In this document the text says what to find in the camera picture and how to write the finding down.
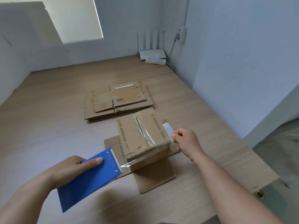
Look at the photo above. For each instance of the blue tape dispenser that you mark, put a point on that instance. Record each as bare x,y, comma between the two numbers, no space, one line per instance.
88,181

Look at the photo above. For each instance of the white power strip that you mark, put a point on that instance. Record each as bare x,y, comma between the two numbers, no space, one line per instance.
160,61

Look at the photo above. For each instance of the white foam partition board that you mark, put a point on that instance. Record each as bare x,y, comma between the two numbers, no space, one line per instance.
11,67

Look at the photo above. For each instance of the white router with antennas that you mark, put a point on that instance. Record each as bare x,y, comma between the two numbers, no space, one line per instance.
151,54

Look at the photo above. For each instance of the plain cardboard box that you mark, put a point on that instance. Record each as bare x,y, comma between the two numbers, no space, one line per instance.
130,135

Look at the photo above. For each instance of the person's left hand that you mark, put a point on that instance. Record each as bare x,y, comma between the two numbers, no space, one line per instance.
67,171

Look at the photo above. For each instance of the bright window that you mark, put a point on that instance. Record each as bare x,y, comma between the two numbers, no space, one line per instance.
77,18

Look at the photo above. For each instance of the clear yellowish tape roll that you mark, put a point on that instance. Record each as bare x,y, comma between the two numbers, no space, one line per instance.
129,163

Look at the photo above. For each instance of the person's left forearm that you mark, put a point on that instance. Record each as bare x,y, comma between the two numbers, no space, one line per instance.
23,200

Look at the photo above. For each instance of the large torn cardboard box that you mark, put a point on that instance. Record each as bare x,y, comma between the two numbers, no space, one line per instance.
90,114

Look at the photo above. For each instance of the small round brass fitting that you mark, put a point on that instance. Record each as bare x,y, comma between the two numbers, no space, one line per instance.
260,194

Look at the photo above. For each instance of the person's right forearm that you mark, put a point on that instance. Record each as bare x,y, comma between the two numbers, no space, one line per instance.
233,193

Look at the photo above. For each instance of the person's right hand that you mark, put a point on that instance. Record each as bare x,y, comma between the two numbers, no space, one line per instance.
190,143

